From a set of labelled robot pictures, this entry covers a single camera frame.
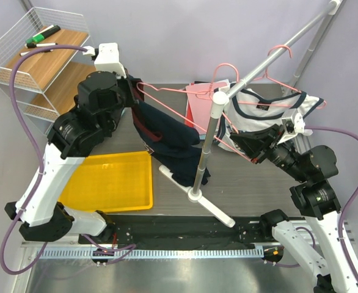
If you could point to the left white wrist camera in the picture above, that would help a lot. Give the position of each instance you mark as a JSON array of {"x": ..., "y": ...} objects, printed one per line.
[{"x": 107, "y": 58}]

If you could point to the black white marker lower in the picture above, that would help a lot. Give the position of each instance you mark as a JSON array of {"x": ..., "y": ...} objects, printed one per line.
[{"x": 26, "y": 53}]

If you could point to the white wire wooden shelf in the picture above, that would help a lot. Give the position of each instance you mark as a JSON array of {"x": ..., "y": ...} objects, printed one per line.
[{"x": 45, "y": 84}]

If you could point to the yellow plastic tray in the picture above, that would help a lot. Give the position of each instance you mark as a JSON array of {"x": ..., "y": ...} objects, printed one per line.
[{"x": 111, "y": 183}]

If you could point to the black white marker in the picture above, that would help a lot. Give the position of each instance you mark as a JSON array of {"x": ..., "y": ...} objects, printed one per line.
[
  {"x": 38, "y": 45},
  {"x": 26, "y": 53}
]

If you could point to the red folder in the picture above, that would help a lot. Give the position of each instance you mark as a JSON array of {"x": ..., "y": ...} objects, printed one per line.
[{"x": 189, "y": 118}]

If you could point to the pink hanger of white top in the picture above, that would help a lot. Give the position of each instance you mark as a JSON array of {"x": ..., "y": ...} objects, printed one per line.
[{"x": 295, "y": 100}]

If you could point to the white navy tank top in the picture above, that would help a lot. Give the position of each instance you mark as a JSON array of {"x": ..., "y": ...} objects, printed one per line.
[{"x": 245, "y": 117}]

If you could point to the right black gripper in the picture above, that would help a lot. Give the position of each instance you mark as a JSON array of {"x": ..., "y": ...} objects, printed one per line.
[{"x": 255, "y": 143}]

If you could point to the white marker behind highlighter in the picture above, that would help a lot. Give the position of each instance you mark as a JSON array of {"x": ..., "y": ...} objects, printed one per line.
[{"x": 46, "y": 29}]

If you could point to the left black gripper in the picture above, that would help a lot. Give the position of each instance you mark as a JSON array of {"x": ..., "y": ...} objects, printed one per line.
[{"x": 126, "y": 83}]

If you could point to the green highlighter marker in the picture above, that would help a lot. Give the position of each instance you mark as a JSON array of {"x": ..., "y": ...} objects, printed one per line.
[{"x": 40, "y": 37}]

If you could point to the black white marker upper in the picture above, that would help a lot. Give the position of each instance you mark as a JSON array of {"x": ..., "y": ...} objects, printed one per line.
[{"x": 38, "y": 45}]

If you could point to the navy maroon tank top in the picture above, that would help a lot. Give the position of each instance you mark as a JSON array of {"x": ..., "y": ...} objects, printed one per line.
[{"x": 169, "y": 141}]

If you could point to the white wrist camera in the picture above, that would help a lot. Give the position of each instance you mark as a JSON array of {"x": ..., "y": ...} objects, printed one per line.
[
  {"x": 107, "y": 58},
  {"x": 293, "y": 123}
]

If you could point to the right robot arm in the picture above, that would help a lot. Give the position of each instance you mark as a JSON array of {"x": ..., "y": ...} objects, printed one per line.
[{"x": 335, "y": 269}]

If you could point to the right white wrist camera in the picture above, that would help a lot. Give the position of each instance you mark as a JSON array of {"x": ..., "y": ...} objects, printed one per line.
[{"x": 293, "y": 123}]

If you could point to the silver clothes rack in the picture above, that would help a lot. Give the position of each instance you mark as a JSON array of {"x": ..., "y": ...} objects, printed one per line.
[{"x": 219, "y": 100}]

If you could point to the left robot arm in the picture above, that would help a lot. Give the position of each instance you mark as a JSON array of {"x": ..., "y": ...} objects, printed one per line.
[{"x": 99, "y": 104}]

